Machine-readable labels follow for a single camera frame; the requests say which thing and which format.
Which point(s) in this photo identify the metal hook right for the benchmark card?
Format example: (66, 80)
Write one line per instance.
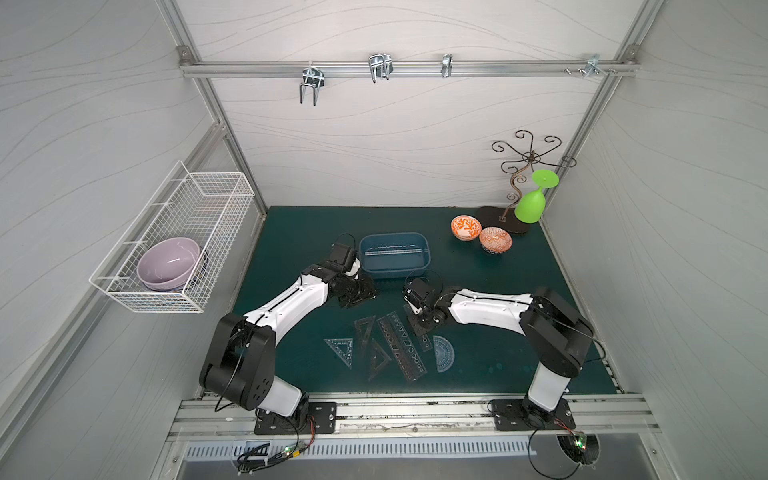
(591, 68)

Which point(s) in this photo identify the green plastic goblet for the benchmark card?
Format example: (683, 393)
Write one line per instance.
(531, 207)

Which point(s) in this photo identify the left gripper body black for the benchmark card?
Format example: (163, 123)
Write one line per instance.
(360, 288)

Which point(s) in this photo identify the metal hook middle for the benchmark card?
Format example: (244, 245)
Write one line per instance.
(380, 66)

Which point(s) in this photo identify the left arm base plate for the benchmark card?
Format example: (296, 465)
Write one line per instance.
(310, 417)

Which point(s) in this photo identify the blue plastic storage box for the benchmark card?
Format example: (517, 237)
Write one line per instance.
(395, 266)

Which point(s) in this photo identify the clear triangle ruler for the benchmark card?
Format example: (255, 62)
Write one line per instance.
(343, 348)

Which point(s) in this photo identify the stencil ruler large dark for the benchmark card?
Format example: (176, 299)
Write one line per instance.
(402, 347)

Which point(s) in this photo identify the aluminium rail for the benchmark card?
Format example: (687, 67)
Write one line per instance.
(402, 69)
(416, 415)

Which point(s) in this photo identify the thin clear straight ruler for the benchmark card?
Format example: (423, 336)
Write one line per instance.
(393, 250)

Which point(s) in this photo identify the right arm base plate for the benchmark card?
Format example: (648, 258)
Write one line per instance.
(521, 414)

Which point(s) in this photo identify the white cable duct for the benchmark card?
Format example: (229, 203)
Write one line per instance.
(368, 448)

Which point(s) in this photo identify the brown metal cup stand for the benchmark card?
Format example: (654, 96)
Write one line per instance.
(520, 169)

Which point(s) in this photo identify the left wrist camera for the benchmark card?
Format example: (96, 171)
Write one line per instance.
(343, 259)

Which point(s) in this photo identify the stencil ruler narrow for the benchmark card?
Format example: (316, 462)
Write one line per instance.
(425, 342)

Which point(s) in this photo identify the orange patterned bowl left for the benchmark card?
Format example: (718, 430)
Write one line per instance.
(465, 227)

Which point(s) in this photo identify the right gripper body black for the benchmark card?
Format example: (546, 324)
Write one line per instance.
(424, 318)

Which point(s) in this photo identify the dark triangle ruler lower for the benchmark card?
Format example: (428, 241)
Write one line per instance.
(379, 360)

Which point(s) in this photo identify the green table mat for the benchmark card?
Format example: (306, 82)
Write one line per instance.
(485, 359)

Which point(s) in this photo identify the dark triangle ruler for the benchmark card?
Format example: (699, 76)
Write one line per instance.
(363, 329)
(379, 360)

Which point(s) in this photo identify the dark triangle ruler upper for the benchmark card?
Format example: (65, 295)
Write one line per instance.
(363, 329)

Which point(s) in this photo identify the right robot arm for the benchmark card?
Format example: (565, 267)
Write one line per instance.
(557, 332)

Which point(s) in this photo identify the aluminium top rail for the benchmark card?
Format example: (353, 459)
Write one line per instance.
(402, 69)

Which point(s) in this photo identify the clear protractor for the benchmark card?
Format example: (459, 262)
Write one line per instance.
(444, 353)

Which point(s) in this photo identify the white wire basket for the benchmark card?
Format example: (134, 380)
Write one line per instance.
(207, 207)

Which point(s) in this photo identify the metal hook small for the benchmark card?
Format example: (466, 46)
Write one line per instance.
(446, 66)

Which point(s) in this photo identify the metal hook left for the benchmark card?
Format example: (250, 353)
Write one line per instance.
(313, 79)

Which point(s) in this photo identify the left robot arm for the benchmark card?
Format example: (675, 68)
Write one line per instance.
(240, 364)

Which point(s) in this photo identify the aluminium front rail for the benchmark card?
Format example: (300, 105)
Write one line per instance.
(416, 415)

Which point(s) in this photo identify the lilac bowl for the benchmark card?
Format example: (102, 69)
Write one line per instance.
(169, 264)

